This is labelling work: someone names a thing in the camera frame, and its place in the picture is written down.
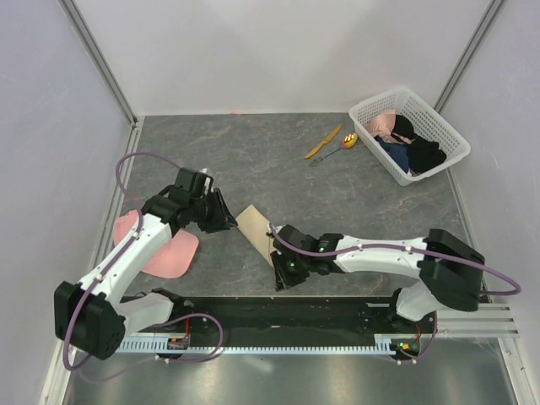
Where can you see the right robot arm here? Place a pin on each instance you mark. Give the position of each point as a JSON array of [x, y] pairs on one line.
[[445, 270]]

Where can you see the colourful spoon green handle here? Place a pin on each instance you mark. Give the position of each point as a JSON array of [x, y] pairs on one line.
[[347, 143]]

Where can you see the yellow plastic knife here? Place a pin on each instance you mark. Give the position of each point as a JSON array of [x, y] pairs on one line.
[[324, 141]]

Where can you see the white plastic basket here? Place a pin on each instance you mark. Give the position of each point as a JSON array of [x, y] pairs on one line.
[[427, 123]]

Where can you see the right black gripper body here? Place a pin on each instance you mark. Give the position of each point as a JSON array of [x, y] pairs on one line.
[[291, 272]]

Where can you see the black clothes in basket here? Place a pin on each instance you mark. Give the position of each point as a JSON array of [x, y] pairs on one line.
[[423, 155]]

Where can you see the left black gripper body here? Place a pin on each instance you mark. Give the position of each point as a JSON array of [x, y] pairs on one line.
[[207, 213]]

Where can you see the beige cloth napkin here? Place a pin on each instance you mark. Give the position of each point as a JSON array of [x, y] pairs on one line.
[[254, 226]]

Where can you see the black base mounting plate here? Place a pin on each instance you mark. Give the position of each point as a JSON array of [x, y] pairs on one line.
[[364, 315]]

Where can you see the pink baseball cap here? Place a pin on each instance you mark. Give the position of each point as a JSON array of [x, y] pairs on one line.
[[172, 260]]

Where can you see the right aluminium frame post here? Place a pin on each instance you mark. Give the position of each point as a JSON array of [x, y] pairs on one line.
[[472, 47]]

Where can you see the navy cloth in basket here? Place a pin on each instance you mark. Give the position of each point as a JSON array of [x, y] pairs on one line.
[[397, 152]]

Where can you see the pink cloth in basket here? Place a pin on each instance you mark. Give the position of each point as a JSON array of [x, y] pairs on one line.
[[382, 125]]

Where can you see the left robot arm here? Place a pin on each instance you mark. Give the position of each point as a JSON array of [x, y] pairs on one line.
[[91, 314]]

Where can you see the aluminium front rail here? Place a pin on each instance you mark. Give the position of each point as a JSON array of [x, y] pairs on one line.
[[488, 318]]

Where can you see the white slotted cable duct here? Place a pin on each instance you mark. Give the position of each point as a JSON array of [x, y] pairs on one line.
[[159, 343]]

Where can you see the left aluminium frame post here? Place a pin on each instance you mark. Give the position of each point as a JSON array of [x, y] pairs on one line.
[[84, 33]]

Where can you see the aluminium frame post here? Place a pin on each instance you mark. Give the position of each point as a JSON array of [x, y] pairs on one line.
[[472, 47], [84, 33]]

